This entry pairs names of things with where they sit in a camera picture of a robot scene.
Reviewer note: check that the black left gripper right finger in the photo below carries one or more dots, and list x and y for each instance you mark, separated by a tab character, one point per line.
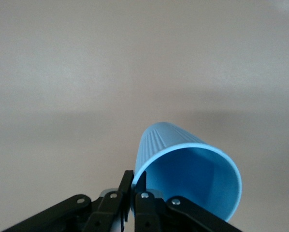
159	212

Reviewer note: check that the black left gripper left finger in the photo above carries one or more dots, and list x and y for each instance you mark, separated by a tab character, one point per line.
103	207

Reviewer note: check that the blue ribbed plastic cup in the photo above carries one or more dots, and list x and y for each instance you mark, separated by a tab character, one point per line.
190	174

